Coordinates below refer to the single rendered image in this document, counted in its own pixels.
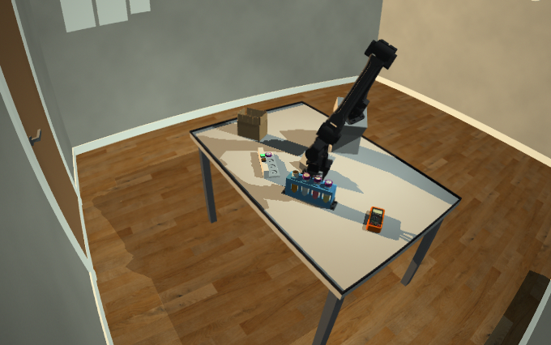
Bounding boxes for black table edge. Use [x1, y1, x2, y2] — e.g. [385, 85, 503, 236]
[190, 101, 462, 295]

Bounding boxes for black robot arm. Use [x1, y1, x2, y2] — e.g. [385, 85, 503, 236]
[305, 39, 397, 176]

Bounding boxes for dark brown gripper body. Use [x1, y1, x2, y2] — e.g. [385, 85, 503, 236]
[306, 159, 333, 173]

